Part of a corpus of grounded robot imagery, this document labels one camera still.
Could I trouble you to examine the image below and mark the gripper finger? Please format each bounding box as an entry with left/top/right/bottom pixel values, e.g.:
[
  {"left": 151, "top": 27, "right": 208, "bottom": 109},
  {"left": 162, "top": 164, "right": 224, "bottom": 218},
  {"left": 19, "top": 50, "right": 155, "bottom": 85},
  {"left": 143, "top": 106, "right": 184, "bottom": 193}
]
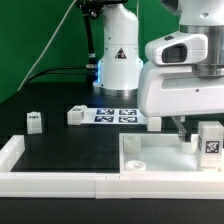
[{"left": 172, "top": 116, "right": 191, "bottom": 142}]

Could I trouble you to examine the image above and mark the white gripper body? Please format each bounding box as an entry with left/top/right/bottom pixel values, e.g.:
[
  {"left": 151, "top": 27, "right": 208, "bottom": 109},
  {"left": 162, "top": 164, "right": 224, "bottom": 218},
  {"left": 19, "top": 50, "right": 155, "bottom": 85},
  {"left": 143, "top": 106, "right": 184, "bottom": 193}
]
[{"left": 137, "top": 62, "right": 224, "bottom": 117}]

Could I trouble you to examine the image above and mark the white square tabletop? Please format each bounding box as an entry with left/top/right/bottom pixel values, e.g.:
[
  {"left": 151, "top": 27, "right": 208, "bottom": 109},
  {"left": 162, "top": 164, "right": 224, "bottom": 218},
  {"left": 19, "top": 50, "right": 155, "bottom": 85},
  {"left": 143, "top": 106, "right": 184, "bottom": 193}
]
[{"left": 118, "top": 133, "right": 224, "bottom": 174}]

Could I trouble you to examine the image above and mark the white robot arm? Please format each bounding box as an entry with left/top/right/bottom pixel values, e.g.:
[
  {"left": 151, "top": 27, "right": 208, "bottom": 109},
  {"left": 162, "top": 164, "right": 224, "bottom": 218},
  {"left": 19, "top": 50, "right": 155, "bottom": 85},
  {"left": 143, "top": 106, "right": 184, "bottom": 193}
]
[{"left": 94, "top": 0, "right": 224, "bottom": 141}]

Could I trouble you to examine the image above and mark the tag marker sheet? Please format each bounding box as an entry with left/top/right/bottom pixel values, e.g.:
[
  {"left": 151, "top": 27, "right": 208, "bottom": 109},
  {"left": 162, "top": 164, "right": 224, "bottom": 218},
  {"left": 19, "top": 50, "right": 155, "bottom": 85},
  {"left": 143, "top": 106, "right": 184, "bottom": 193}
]
[{"left": 82, "top": 108, "right": 146, "bottom": 125}]

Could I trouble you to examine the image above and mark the white U-shaped fence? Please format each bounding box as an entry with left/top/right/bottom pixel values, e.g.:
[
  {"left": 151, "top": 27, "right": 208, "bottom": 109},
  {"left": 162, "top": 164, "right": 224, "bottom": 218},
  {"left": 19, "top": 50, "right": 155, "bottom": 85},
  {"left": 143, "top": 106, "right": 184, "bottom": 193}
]
[{"left": 0, "top": 135, "right": 224, "bottom": 199}]

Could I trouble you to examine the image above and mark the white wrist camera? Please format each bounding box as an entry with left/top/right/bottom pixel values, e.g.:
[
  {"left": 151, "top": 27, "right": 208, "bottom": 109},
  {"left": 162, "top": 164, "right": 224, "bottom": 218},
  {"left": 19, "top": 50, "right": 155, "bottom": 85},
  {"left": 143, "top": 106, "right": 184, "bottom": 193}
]
[{"left": 145, "top": 32, "right": 208, "bottom": 66}]

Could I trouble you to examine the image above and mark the black cable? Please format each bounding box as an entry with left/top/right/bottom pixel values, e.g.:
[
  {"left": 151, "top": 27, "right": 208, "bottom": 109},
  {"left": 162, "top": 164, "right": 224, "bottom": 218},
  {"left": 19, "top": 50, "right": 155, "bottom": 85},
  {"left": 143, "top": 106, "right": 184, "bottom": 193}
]
[{"left": 19, "top": 66, "right": 98, "bottom": 91}]

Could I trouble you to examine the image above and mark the white cable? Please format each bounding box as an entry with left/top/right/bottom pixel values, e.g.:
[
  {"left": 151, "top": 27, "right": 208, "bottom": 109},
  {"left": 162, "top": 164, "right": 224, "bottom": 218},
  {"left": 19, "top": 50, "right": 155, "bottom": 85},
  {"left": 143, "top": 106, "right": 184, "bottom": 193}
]
[{"left": 17, "top": 0, "right": 78, "bottom": 92}]

